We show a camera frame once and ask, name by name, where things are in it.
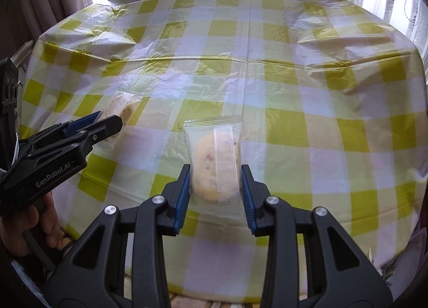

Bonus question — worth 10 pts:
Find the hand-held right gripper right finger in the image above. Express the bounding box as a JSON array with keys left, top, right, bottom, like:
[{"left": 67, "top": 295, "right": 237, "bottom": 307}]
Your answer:
[{"left": 241, "top": 164, "right": 393, "bottom": 308}]

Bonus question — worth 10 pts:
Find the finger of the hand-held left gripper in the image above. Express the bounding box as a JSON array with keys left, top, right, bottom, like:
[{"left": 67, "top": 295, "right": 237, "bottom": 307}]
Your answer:
[
  {"left": 78, "top": 115, "right": 124, "bottom": 153},
  {"left": 62, "top": 111, "right": 102, "bottom": 138}
]

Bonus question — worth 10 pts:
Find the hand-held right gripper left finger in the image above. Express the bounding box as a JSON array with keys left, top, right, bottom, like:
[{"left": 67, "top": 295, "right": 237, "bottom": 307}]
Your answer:
[{"left": 42, "top": 164, "right": 192, "bottom": 308}]

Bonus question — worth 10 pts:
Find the clear speckled cookie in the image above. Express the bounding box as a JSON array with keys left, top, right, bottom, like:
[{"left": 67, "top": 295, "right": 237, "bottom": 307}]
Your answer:
[
  {"left": 183, "top": 115, "right": 243, "bottom": 218},
  {"left": 97, "top": 91, "right": 141, "bottom": 153}
]

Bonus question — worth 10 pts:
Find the person's left hand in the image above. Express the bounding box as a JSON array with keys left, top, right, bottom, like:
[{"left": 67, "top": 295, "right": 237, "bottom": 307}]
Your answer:
[{"left": 0, "top": 192, "right": 64, "bottom": 257}]

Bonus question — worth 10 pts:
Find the striped plush blanket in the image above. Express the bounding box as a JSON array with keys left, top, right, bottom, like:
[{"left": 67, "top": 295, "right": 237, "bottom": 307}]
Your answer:
[{"left": 63, "top": 238, "right": 397, "bottom": 308}]

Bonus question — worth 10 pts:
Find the yellow checked plastic tablecloth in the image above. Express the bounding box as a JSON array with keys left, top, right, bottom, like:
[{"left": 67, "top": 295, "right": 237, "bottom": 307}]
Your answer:
[{"left": 18, "top": 0, "right": 428, "bottom": 302}]

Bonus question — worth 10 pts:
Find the dark mauve drape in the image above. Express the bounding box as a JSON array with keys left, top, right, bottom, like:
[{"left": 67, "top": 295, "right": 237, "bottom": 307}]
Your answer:
[{"left": 0, "top": 0, "right": 94, "bottom": 64}]

